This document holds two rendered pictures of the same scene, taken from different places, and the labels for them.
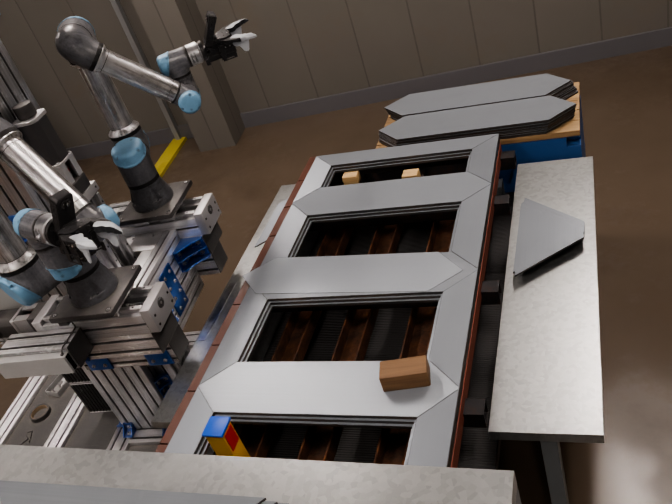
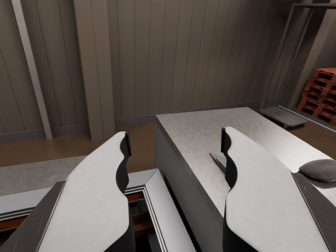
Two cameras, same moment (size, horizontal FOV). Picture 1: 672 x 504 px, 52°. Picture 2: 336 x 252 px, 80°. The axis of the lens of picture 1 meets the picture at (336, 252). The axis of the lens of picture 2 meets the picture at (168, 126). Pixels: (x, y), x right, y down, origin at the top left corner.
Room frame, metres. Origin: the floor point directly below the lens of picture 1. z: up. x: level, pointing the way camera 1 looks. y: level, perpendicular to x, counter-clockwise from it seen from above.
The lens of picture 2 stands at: (1.42, 0.52, 1.52)
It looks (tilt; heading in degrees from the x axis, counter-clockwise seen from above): 29 degrees down; 221
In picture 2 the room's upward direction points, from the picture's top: 5 degrees clockwise
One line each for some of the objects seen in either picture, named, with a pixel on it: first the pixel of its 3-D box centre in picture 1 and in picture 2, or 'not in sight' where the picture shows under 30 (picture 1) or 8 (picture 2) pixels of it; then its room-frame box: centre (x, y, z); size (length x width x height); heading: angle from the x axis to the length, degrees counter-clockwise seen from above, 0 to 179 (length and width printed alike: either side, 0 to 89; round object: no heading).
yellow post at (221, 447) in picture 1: (231, 452); not in sight; (1.27, 0.43, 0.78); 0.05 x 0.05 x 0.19; 63
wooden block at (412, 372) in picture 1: (404, 373); not in sight; (1.24, -0.06, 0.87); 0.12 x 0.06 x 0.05; 74
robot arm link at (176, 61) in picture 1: (174, 62); not in sight; (2.46, 0.30, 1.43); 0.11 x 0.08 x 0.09; 94
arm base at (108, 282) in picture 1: (87, 278); not in sight; (1.84, 0.74, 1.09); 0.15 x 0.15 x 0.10
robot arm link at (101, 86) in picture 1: (105, 95); not in sight; (2.44, 0.57, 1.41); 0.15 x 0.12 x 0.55; 4
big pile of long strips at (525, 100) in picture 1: (474, 112); not in sight; (2.52, -0.72, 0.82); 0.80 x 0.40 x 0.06; 63
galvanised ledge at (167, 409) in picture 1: (252, 283); not in sight; (2.13, 0.33, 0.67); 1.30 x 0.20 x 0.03; 153
